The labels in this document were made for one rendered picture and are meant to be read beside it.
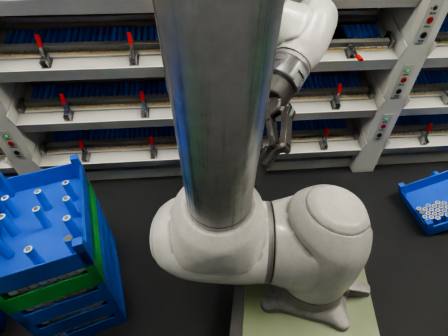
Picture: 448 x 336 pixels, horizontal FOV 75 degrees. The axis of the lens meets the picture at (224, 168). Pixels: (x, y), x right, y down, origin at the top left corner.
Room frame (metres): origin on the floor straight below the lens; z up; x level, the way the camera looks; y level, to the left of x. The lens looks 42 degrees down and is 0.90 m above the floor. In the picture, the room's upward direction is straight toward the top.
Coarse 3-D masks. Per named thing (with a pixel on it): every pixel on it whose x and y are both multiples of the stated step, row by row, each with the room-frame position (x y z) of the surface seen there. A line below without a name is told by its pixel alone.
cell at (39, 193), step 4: (36, 192) 0.47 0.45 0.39; (40, 192) 0.48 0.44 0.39; (36, 196) 0.47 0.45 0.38; (40, 196) 0.47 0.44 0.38; (44, 196) 0.48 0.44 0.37; (40, 200) 0.47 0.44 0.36; (44, 200) 0.47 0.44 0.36; (44, 204) 0.47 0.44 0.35; (48, 204) 0.48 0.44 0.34; (44, 208) 0.47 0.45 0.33; (48, 208) 0.47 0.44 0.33
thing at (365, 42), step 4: (332, 40) 0.99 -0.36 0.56; (336, 40) 0.99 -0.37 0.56; (340, 40) 0.99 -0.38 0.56; (344, 40) 0.99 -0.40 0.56; (348, 40) 0.99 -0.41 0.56; (352, 40) 0.99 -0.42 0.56; (356, 40) 1.00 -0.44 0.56; (360, 40) 1.00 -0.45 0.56; (364, 40) 1.00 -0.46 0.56; (368, 40) 1.00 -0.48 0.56; (372, 40) 1.00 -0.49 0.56; (376, 40) 1.00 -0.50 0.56; (380, 40) 1.00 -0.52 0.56; (384, 40) 1.00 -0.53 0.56; (388, 40) 1.00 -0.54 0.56; (332, 44) 0.98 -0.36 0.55; (336, 44) 0.98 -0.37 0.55; (340, 44) 0.98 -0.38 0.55; (344, 44) 0.99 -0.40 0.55; (356, 44) 0.99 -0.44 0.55; (360, 44) 0.99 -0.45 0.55; (364, 44) 0.99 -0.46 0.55; (368, 44) 0.99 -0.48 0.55; (372, 44) 0.99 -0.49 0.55; (376, 44) 1.00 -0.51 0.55; (380, 44) 1.00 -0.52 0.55; (384, 44) 1.00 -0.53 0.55; (388, 44) 1.00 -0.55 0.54; (328, 48) 0.97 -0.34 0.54; (340, 48) 0.98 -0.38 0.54; (364, 48) 0.98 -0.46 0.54; (376, 48) 0.98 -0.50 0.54
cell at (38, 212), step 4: (36, 208) 0.42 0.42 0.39; (40, 208) 0.43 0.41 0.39; (36, 212) 0.42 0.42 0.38; (40, 212) 0.42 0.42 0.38; (36, 216) 0.42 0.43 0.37; (40, 216) 0.42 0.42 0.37; (44, 216) 0.42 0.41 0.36; (40, 220) 0.42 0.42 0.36; (44, 220) 0.42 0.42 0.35; (48, 220) 0.43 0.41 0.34; (44, 224) 0.42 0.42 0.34; (48, 224) 0.42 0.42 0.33; (44, 228) 0.42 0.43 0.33
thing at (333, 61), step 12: (348, 12) 1.11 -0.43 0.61; (360, 12) 1.11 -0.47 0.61; (372, 12) 1.12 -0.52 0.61; (384, 24) 1.10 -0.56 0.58; (396, 24) 1.03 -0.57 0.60; (384, 36) 1.05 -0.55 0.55; (396, 36) 1.01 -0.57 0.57; (396, 48) 0.98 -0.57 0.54; (324, 60) 0.94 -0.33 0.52; (336, 60) 0.94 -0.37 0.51; (348, 60) 0.94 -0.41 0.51; (372, 60) 0.95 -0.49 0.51; (384, 60) 0.95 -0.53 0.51; (396, 60) 0.96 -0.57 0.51
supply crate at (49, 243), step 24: (72, 168) 0.59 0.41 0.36; (0, 192) 0.50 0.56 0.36; (24, 192) 0.53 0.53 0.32; (48, 192) 0.53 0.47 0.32; (24, 216) 0.45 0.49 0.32; (48, 216) 0.45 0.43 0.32; (24, 240) 0.38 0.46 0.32; (48, 240) 0.38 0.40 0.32; (72, 240) 0.33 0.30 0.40; (0, 264) 0.32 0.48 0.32; (24, 264) 0.32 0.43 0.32; (48, 264) 0.30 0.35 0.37; (72, 264) 0.31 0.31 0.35; (0, 288) 0.26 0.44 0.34
